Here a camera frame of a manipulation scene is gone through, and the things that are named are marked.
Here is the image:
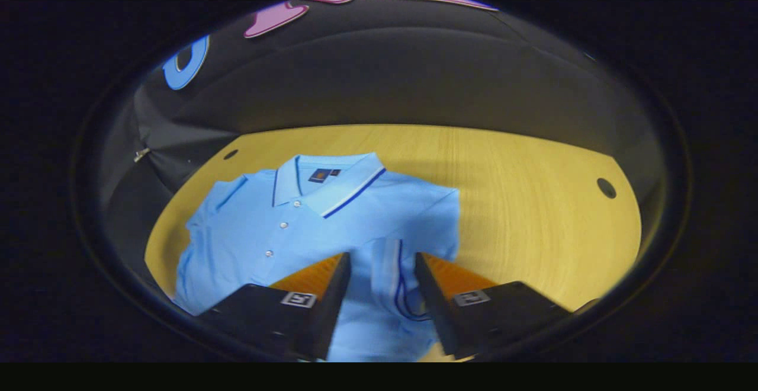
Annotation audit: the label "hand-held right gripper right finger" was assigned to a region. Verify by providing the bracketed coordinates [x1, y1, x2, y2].
[413, 252, 599, 361]

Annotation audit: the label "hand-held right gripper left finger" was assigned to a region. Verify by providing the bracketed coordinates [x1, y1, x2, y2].
[195, 252, 352, 362]

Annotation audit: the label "light blue T-shirt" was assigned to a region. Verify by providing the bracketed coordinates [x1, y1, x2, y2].
[172, 152, 461, 362]

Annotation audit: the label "black backdrop cloth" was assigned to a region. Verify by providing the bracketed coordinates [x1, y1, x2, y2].
[95, 0, 667, 321]

